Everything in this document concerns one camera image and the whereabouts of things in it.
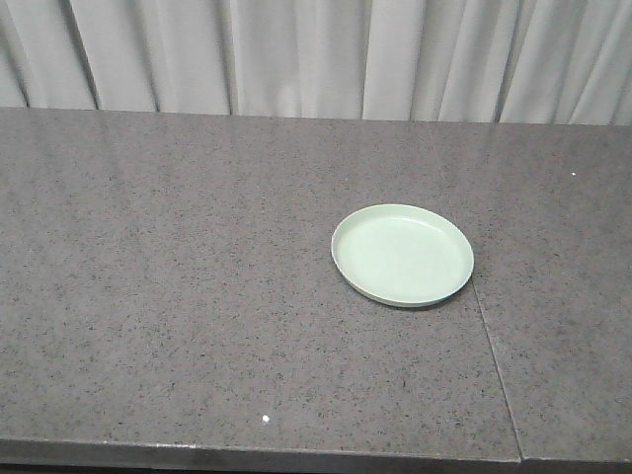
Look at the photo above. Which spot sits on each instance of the white pleated curtain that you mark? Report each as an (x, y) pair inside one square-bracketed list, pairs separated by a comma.
[(565, 62)]

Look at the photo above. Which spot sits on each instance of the light green round plate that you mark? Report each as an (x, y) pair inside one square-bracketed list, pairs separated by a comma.
[(402, 255)]

